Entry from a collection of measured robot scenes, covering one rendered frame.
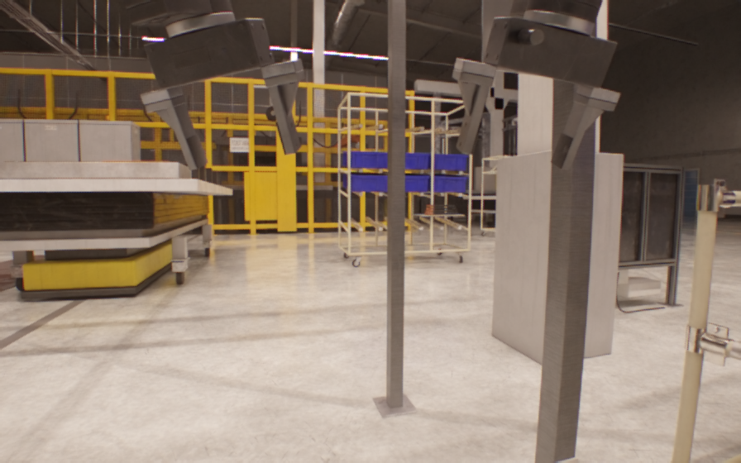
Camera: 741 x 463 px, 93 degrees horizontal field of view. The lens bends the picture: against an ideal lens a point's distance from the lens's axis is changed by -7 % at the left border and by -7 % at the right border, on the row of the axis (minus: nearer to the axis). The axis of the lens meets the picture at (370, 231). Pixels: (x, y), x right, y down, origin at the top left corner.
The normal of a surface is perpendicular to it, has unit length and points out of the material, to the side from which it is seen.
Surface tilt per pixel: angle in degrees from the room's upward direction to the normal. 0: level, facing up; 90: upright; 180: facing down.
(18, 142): 90
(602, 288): 90
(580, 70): 114
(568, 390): 90
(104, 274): 90
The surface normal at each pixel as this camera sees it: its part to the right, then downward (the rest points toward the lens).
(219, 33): -0.12, 0.47
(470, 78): 0.09, 0.47
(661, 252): 0.27, 0.08
